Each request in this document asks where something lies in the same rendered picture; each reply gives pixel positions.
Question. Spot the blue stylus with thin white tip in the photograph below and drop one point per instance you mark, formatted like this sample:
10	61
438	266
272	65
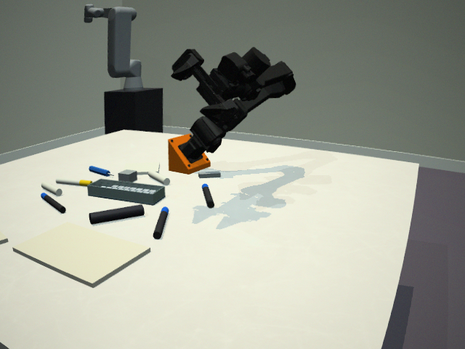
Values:
100	171

